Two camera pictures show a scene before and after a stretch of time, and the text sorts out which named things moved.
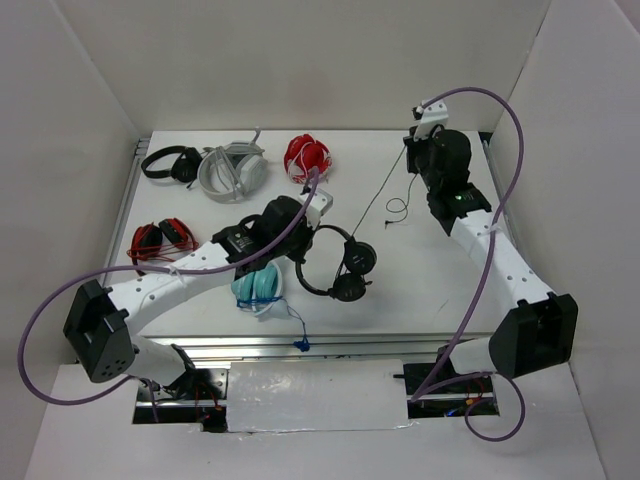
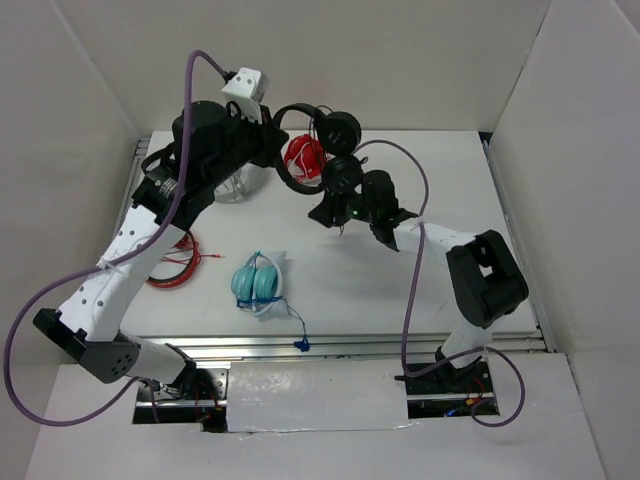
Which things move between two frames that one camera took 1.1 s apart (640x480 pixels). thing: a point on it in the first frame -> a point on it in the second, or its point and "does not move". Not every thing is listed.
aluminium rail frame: (271, 348) does not move
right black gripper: (412, 146) -> (331, 206)
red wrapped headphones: (304, 153) does not move
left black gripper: (308, 234) -> (270, 138)
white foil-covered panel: (272, 396) does not move
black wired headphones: (352, 280) -> (339, 135)
